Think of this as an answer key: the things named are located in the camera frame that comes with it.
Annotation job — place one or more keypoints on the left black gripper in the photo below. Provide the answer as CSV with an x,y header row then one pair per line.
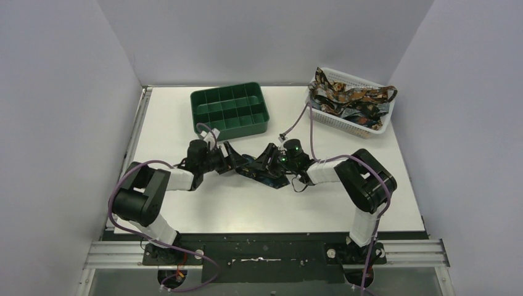
x,y
225,157

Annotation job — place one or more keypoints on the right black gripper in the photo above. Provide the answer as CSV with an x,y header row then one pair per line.
x,y
262,163

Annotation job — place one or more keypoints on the blue patterned tie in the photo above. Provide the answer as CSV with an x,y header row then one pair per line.
x,y
275,182

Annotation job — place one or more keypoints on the green compartment tray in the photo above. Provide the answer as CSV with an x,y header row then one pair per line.
x,y
236,111

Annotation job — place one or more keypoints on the white plastic basket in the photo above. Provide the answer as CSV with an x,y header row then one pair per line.
x,y
342,125

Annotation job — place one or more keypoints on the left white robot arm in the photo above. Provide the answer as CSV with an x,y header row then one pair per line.
x,y
139,195

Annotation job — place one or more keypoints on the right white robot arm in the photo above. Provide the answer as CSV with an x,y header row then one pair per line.
x,y
368,184

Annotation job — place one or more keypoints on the pile of patterned ties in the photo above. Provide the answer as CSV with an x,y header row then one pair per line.
x,y
365,106

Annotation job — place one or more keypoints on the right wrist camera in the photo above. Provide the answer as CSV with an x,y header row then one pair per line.
x,y
282,139

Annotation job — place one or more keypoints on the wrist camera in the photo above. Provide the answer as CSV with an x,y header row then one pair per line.
x,y
210,137
282,139

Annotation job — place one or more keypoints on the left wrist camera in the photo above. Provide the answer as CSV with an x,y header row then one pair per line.
x,y
210,137

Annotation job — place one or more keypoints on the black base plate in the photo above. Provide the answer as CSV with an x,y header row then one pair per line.
x,y
242,258

